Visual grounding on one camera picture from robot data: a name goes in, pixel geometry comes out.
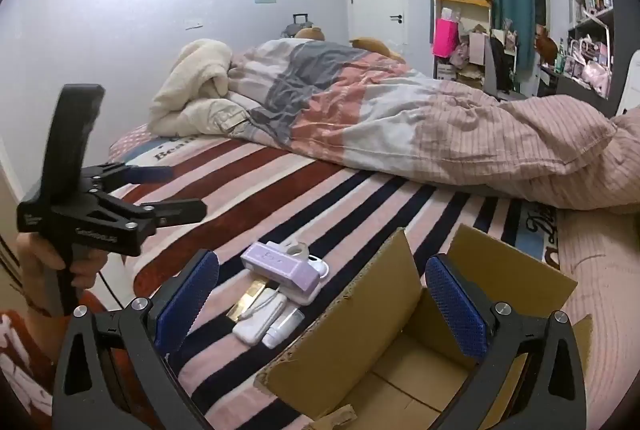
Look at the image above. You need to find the dark desk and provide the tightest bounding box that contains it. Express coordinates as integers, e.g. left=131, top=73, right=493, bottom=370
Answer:
left=537, top=65, right=617, bottom=117

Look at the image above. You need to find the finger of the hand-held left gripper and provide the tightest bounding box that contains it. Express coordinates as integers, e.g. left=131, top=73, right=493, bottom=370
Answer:
left=96, top=190, right=209, bottom=232
left=82, top=163, right=174, bottom=191

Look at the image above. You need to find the white power bank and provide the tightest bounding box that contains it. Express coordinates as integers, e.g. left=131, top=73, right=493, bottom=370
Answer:
left=232, top=294, right=289, bottom=345

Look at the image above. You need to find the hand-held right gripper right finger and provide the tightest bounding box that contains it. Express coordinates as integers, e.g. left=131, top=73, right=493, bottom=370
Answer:
left=425, top=253, right=587, bottom=430

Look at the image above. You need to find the striped blanket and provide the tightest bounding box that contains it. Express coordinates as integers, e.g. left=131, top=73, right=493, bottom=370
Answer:
left=107, top=124, right=567, bottom=430

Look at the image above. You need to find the pink grey duvet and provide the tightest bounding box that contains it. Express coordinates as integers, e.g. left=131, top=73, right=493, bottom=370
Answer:
left=227, top=38, right=640, bottom=217

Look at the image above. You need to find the pink bed sheet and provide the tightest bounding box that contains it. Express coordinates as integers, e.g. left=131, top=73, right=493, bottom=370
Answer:
left=552, top=205, right=640, bottom=430

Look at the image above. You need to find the purple box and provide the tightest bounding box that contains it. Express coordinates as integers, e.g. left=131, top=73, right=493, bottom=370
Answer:
left=240, top=242, right=321, bottom=304

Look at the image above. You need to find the gold case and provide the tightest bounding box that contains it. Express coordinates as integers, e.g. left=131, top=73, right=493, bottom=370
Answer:
left=227, top=280, right=269, bottom=324

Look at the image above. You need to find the person's left hand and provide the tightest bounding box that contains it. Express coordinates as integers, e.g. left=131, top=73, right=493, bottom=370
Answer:
left=16, top=234, right=104, bottom=317

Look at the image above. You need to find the white earphone cable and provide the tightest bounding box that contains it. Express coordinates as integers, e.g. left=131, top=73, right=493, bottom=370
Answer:
left=307, top=255, right=331, bottom=279

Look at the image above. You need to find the small clear tape roll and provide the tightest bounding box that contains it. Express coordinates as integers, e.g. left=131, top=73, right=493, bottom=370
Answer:
left=284, top=240, right=312, bottom=262

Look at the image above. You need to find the yellow white shelf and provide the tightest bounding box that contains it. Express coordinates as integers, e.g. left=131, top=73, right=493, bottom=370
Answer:
left=432, top=0, right=497, bottom=87

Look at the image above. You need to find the brown plush bear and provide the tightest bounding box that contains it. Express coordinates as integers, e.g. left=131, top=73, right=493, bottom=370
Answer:
left=533, top=24, right=559, bottom=66

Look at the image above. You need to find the dark suitcase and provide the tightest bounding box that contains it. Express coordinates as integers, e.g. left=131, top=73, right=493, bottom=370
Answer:
left=280, top=13, right=314, bottom=39

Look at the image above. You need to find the white tube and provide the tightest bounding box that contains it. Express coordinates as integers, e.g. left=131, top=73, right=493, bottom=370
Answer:
left=261, top=307, right=306, bottom=350

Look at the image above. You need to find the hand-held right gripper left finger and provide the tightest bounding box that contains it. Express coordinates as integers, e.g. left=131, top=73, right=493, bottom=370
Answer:
left=52, top=249, right=221, bottom=430

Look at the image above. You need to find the cream fleece blanket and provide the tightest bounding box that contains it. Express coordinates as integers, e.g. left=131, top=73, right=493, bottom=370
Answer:
left=148, top=39, right=252, bottom=142

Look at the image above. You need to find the cardboard box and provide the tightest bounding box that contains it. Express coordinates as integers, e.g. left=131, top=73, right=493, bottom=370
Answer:
left=254, top=224, right=594, bottom=430

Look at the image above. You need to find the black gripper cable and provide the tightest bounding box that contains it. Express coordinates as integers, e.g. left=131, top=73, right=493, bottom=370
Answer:
left=98, top=269, right=126, bottom=312

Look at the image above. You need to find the person's left forearm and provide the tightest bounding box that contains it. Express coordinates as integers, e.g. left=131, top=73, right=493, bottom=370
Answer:
left=0, top=289, right=132, bottom=430

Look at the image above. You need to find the pink bag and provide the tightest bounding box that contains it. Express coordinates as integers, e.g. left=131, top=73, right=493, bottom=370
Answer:
left=433, top=16, right=460, bottom=59

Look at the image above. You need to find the black hanging garment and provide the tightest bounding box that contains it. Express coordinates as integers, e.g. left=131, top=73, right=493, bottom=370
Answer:
left=487, top=37, right=514, bottom=94

